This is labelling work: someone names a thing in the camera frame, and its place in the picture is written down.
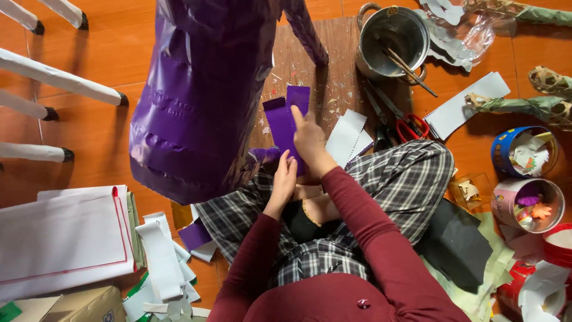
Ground pink tin with paper flowers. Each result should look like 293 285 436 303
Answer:
491 178 566 234

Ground black paper sheet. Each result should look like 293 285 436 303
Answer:
415 199 493 294

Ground white paper leg black tip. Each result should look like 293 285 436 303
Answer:
0 0 45 36
0 142 75 163
38 0 89 31
0 89 60 122
0 47 130 107

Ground blue tin with paper scraps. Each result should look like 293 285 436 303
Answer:
490 126 559 179

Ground gold anklet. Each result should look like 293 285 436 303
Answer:
302 199 323 228

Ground large purple paper figure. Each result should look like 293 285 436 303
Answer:
129 0 330 205

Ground gold paper piece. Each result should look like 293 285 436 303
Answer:
170 201 194 230

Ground person's left hand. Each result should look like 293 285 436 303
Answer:
270 150 299 207

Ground white zigzag paper pieces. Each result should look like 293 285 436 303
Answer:
325 109 374 169

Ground cardboard box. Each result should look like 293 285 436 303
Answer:
0 286 128 322

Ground small clear plastic box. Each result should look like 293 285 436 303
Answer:
448 173 492 211

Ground purple paper strip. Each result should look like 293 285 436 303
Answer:
262 85 311 178

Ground long white zigzag paper strip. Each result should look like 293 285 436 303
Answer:
423 72 511 141

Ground red handled scissors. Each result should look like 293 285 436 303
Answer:
368 80 430 144

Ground green paper bamboo frame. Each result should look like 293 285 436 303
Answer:
528 66 572 100
464 92 572 131
464 0 572 27

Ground wooden glue sticks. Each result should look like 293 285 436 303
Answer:
380 45 439 98

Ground stack of large white sheets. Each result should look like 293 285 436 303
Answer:
0 184 137 303

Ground wooden board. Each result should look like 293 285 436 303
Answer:
249 17 414 155

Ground metal pot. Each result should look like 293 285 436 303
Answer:
356 3 431 86

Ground red plastic container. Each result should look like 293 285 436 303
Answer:
543 223 572 270

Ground red can with white paper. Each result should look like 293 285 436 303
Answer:
495 261 572 322

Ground clear plastic bag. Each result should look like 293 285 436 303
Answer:
415 0 518 73

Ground black handled scissors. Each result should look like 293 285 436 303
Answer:
364 87 397 153

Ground pale green paper sheets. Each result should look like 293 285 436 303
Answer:
420 212 517 322

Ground person's right hand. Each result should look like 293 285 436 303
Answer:
290 105 331 168

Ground pile of white paper strips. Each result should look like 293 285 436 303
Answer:
122 212 219 322

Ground small purple paper piece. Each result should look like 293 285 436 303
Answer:
178 221 214 252

